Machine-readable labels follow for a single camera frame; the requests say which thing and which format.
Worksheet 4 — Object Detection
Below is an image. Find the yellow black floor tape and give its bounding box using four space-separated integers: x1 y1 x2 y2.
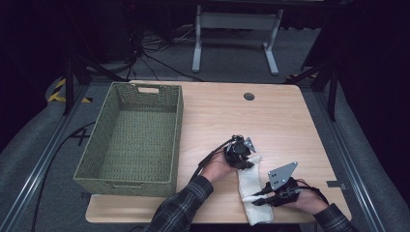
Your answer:
46 77 94 104

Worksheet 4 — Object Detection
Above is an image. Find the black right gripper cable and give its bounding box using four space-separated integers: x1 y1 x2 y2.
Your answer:
295 178 331 206

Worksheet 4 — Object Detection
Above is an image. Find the black metal stand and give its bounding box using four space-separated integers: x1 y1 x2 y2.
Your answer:
62 52 131 116
283 59 340 123

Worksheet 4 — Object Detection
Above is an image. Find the small grey tape strip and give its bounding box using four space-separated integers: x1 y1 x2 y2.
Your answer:
326 180 348 190

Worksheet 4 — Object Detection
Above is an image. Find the white towel with brown print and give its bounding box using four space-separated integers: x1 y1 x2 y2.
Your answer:
236 156 276 227

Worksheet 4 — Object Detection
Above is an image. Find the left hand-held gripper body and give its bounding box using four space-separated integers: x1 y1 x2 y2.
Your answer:
222 134 258 165

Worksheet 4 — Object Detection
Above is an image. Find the long black floor cable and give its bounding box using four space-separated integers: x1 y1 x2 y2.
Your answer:
30 120 97 232

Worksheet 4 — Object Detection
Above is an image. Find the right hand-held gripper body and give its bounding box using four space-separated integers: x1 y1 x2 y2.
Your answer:
263 160 305 208

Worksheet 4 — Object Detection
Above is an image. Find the grey metal floor rail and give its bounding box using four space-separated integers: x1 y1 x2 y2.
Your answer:
0 84 89 232
313 91 390 232

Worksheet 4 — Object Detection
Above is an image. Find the person's right hand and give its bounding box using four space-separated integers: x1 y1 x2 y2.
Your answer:
283 184 331 216

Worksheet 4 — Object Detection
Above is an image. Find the green woven basket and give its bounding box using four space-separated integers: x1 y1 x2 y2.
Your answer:
73 81 185 198

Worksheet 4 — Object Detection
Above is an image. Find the tangle of black floor cables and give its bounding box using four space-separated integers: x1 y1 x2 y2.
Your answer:
125 27 205 82

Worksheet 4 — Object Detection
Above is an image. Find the white metal desk frame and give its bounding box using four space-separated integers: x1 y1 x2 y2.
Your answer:
191 4 285 76

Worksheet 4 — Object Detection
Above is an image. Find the person's left hand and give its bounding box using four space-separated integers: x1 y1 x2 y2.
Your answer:
199 150 236 185

